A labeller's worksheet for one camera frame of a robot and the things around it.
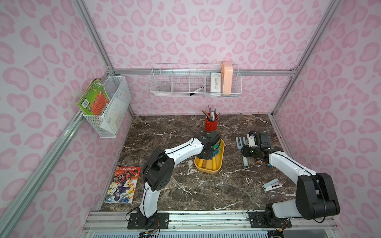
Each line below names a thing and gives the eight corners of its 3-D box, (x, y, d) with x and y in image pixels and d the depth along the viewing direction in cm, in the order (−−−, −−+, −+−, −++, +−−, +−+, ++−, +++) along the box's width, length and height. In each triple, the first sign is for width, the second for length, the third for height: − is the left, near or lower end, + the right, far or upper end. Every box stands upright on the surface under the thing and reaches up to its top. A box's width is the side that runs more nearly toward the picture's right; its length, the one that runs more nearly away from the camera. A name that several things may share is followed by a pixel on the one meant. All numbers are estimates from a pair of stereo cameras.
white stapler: (265, 193, 84) (267, 191, 81) (260, 185, 86) (262, 183, 84) (280, 187, 85) (282, 186, 83) (275, 180, 88) (277, 178, 86)
